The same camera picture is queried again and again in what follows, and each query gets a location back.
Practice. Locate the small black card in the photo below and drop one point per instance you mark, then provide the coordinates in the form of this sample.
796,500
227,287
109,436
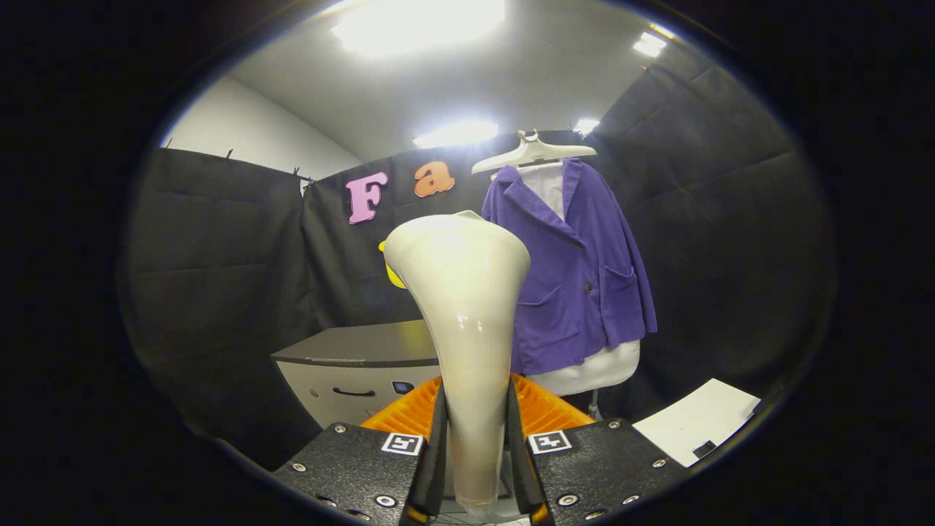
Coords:
705,448

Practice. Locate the metal form stand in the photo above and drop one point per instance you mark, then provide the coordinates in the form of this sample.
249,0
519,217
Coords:
594,405

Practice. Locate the grey cabinet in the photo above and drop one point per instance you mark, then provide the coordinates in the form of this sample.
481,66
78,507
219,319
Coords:
343,343

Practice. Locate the black backdrop cloth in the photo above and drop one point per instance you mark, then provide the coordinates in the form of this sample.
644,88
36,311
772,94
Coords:
336,270

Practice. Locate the white padded ironing form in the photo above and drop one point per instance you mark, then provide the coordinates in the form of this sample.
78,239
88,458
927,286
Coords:
599,369

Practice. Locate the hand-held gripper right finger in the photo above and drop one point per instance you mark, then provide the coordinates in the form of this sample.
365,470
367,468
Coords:
520,475

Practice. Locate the large ceiling light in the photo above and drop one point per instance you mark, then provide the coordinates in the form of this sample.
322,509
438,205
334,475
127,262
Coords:
420,25

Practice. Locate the long ceiling light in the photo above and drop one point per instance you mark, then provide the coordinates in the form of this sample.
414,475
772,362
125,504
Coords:
456,134

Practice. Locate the small blue display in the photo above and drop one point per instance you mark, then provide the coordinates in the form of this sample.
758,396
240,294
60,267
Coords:
402,387

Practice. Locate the white garment steamer head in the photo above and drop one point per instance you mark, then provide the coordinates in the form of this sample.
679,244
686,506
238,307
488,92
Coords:
460,307

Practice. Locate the white paper sheet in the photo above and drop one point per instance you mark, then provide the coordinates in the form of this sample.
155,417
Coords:
694,420

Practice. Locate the small square ceiling light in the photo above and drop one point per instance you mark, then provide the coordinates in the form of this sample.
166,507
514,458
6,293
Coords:
650,44

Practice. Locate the white plastic hanger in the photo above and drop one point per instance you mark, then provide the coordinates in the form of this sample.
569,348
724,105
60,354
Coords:
533,151

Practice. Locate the black quilted curtain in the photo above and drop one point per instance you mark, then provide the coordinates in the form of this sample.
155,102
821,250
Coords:
730,256
212,292

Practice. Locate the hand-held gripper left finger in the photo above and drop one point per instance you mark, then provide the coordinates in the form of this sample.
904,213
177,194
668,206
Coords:
432,475

